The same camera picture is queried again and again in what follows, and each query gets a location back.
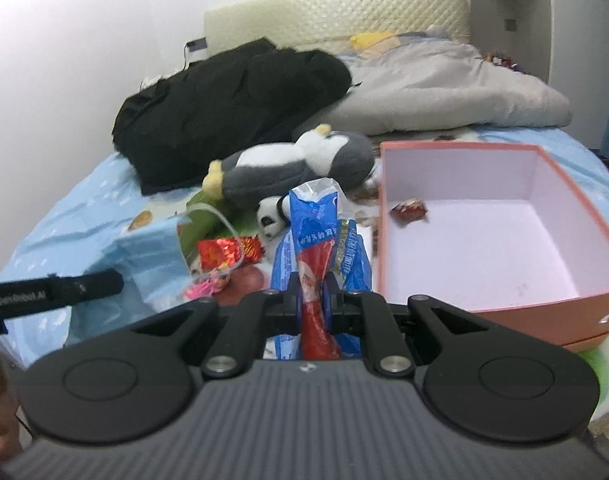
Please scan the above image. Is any green massage stick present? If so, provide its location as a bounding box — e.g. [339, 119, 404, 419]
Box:
[176, 191, 258, 266]

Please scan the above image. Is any red foil tea packet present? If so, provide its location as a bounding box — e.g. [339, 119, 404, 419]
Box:
[197, 236, 264, 271]

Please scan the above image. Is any cream padded headboard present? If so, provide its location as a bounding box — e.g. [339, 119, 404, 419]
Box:
[204, 0, 471, 55]

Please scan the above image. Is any pink cardboard box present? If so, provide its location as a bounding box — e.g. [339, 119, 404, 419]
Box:
[377, 141, 609, 351]

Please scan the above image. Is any yellow pillow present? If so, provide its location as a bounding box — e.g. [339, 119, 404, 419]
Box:
[349, 32, 395, 52]

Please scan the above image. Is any small red candy wrapper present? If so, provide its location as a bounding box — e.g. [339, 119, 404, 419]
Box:
[389, 198, 428, 226]

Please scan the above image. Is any small panda plush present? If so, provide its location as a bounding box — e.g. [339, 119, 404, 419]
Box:
[257, 194, 290, 240]

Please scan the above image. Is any blue face mask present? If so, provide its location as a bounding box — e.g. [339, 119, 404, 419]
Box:
[63, 202, 236, 346]

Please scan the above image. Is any fruit print table mat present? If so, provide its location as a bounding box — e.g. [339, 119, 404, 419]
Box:
[123, 129, 609, 441]

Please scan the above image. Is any grey quilt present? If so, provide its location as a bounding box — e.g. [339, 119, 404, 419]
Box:
[295, 37, 573, 136]

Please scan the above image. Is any grey white penguin plush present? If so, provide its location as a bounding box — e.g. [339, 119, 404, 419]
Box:
[201, 124, 375, 209]

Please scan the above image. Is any light blue bed sheet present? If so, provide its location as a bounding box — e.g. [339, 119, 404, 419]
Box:
[0, 127, 609, 366]

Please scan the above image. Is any black wall charger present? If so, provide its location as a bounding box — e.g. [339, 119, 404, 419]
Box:
[183, 37, 208, 68]

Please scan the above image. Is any black jacket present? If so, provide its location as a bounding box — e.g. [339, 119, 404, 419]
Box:
[112, 38, 351, 195]

